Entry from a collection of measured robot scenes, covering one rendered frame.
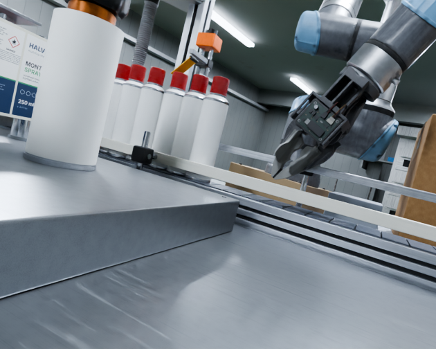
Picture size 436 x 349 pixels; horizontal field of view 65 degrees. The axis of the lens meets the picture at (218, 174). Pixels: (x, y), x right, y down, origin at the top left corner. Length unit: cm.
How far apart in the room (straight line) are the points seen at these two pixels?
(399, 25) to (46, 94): 49
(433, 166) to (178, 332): 66
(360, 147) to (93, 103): 66
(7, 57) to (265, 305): 55
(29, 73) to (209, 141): 33
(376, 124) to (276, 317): 69
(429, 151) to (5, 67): 79
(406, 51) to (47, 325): 54
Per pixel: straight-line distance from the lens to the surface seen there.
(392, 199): 694
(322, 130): 54
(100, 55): 47
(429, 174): 80
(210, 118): 66
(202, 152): 65
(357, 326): 34
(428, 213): 80
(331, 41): 69
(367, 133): 91
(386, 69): 58
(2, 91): 67
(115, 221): 29
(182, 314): 26
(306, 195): 57
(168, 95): 73
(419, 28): 60
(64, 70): 46
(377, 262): 57
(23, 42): 69
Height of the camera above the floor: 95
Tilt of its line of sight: 4 degrees down
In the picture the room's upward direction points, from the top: 14 degrees clockwise
